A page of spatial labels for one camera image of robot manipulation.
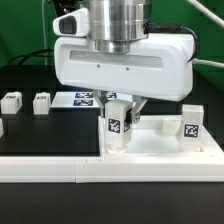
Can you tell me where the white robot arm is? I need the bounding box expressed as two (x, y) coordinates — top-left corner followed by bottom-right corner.
(53, 0), (197, 122)

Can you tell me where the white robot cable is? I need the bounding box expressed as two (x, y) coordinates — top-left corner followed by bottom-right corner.
(185, 0), (224, 69)

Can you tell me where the white base tag plate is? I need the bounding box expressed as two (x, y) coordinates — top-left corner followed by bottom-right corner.
(51, 91), (132, 108)

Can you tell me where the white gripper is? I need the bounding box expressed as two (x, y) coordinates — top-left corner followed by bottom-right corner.
(53, 8), (194, 123)

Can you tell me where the white L-shaped obstacle wall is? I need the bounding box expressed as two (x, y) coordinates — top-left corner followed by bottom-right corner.
(0, 117), (224, 184)

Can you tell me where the black cable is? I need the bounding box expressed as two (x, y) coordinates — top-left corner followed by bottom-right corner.
(6, 48), (56, 66)

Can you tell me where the white square tabletop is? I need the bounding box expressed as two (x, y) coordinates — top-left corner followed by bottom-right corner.
(99, 115), (217, 156)

